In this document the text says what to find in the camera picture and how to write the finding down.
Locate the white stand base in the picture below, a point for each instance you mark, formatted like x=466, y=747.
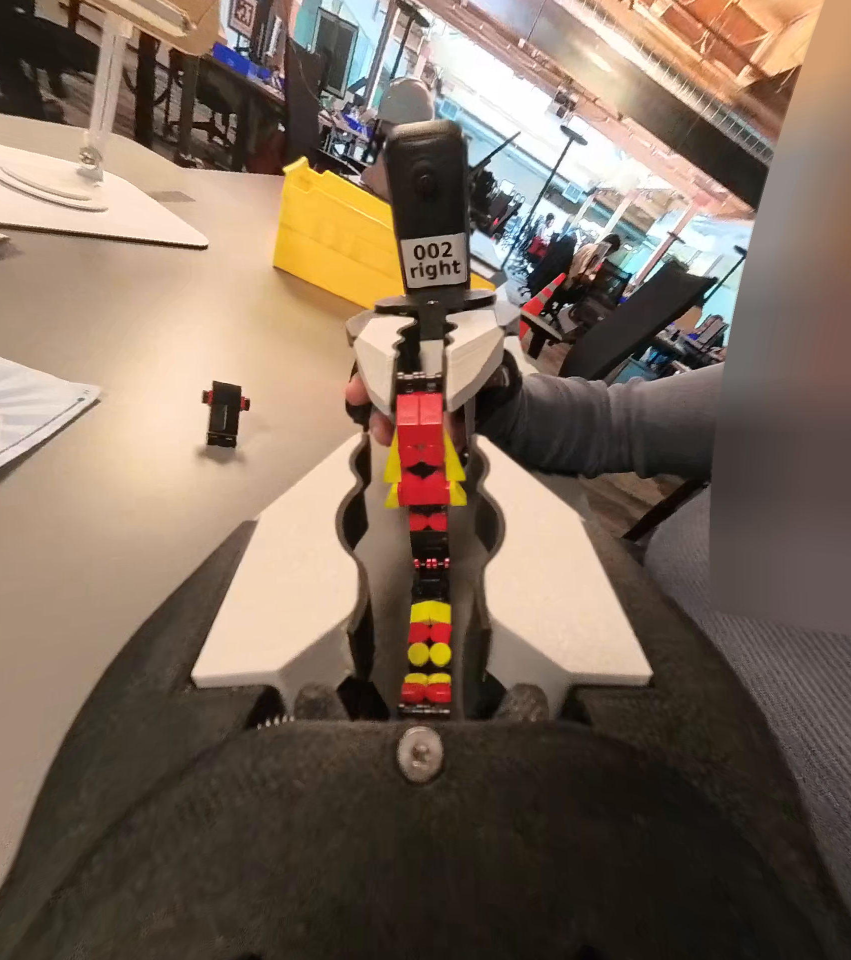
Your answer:
x=133, y=217

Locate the person's right forearm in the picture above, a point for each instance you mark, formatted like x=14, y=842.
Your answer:
x=620, y=427

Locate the orange traffic cone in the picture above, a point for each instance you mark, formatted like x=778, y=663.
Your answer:
x=545, y=304

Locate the person's right hand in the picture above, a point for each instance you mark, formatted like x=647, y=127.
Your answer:
x=380, y=429

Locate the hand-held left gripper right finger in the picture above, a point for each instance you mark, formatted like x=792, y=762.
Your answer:
x=568, y=600

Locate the yellow plastic bin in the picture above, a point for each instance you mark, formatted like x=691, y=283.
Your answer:
x=328, y=240

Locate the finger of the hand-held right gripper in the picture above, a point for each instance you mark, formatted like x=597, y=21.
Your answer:
x=478, y=352
x=377, y=352

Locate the long red yellow black lego model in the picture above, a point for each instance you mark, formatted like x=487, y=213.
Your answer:
x=425, y=457

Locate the large lego instruction booklet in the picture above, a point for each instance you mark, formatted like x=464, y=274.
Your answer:
x=13, y=420

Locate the small black lego piece red pins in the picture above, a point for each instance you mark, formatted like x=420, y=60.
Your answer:
x=224, y=412

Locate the clear acrylic stand post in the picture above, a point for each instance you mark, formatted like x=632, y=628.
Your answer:
x=107, y=90

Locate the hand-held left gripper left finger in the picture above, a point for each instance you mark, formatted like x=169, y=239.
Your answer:
x=275, y=600

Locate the black office chair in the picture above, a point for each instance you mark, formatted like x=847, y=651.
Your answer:
x=643, y=322

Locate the blue storage bins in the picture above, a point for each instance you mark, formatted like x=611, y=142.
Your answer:
x=234, y=60

